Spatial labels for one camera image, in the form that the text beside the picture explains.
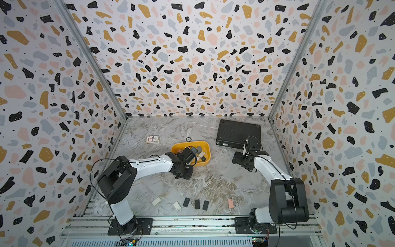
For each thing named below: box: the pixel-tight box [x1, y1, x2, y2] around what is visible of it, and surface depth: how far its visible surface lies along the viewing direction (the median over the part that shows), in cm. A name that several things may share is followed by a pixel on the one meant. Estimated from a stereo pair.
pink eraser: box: [227, 198, 235, 209], surface depth 83 cm
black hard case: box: [215, 118, 262, 150], surface depth 111 cm
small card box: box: [145, 134, 160, 145], surface depth 108 cm
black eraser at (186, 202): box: [182, 197, 191, 208], surface depth 83 cm
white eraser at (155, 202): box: [151, 196, 161, 207], surface depth 83 cm
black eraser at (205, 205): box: [202, 200, 210, 211], surface depth 83 cm
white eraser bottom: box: [172, 200, 182, 212], surface depth 81 cm
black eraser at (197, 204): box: [194, 199, 201, 210], surface depth 82 cm
